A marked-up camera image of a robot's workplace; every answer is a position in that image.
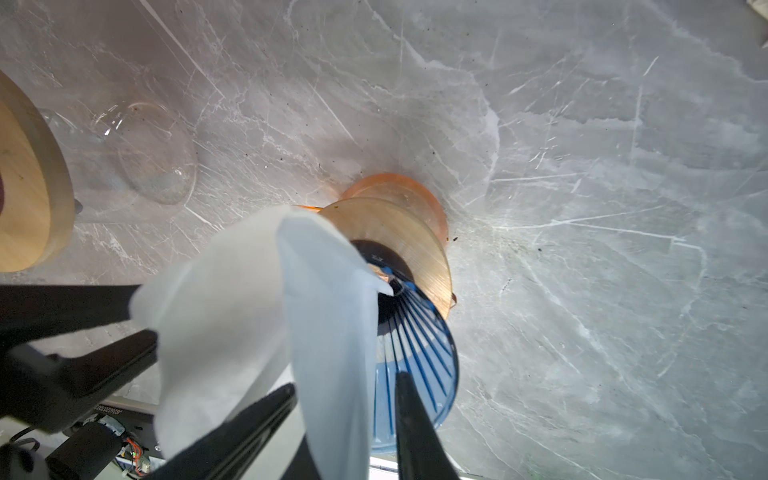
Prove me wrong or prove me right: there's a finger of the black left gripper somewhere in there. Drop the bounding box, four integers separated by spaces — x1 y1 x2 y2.
1 330 157 433
1 285 139 352

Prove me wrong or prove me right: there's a wooden dripper ring stand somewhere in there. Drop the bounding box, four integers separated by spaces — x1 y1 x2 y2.
1 74 75 273

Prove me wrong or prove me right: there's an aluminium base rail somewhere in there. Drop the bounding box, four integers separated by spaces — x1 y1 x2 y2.
0 392 481 480

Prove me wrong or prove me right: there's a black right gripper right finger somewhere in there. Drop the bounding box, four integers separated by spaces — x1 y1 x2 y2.
395 372 459 480

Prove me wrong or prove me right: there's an orange glass pitcher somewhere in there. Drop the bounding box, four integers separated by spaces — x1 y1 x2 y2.
293 172 450 247

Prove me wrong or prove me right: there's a blue glass ribbed dripper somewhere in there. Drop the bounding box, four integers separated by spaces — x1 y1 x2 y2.
352 240 459 454

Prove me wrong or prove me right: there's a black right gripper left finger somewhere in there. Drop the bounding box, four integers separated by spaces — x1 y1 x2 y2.
149 383 297 480

